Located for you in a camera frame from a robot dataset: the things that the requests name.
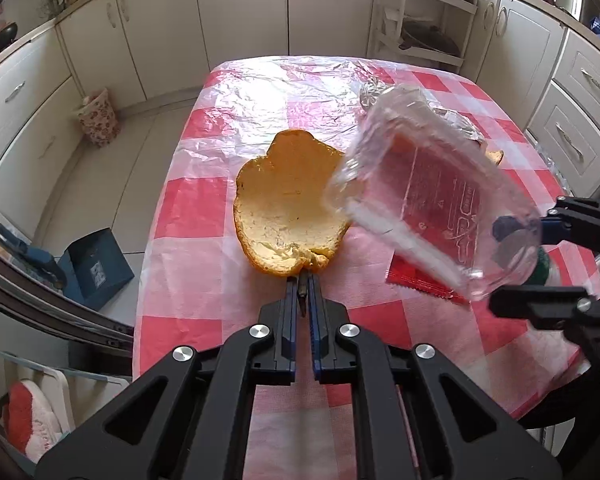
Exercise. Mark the white panelled drawer cabinet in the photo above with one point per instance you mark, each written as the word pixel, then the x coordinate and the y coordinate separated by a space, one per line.
pixel 555 85

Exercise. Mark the clear plastic bottle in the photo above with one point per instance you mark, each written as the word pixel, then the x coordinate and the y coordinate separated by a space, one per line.
pixel 430 185

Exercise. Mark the clear plastic sheet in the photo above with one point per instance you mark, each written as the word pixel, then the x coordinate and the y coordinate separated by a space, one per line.
pixel 555 170

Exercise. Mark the white door base cabinets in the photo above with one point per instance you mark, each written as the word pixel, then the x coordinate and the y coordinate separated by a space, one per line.
pixel 230 10

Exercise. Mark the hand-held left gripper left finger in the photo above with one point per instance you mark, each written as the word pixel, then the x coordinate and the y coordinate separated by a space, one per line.
pixel 291 310

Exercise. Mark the white folding shelf rack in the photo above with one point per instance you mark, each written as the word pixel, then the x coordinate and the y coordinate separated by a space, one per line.
pixel 62 400

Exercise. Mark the floral waste bag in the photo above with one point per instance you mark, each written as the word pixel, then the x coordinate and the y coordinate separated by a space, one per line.
pixel 100 122

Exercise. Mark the large orange peel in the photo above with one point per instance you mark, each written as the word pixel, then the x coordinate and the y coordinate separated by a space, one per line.
pixel 285 200

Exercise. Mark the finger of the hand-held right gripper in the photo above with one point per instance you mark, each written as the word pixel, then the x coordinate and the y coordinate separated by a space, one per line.
pixel 540 302
pixel 580 220

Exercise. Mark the red snack packet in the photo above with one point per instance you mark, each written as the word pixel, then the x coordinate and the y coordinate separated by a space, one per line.
pixel 420 280

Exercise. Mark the red checked plastic tablecloth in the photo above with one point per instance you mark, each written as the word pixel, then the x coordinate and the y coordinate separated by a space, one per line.
pixel 205 285

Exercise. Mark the blue cardboard box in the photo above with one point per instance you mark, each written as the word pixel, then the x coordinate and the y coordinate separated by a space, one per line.
pixel 95 270

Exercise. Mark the metal sliding door frame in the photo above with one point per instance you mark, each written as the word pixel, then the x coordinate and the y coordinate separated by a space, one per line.
pixel 40 305

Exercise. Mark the white corner shelf rack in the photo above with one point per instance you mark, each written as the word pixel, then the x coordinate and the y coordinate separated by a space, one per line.
pixel 385 20

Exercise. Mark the small orange peel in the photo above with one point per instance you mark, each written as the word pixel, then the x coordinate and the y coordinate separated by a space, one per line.
pixel 495 156

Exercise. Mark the crumpled silver foil wrapper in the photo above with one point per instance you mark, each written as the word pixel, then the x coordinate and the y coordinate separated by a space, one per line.
pixel 371 92

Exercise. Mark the dark frying pan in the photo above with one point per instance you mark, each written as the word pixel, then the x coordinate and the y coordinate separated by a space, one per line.
pixel 430 37

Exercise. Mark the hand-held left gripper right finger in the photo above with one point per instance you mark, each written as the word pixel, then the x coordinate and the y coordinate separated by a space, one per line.
pixel 316 320

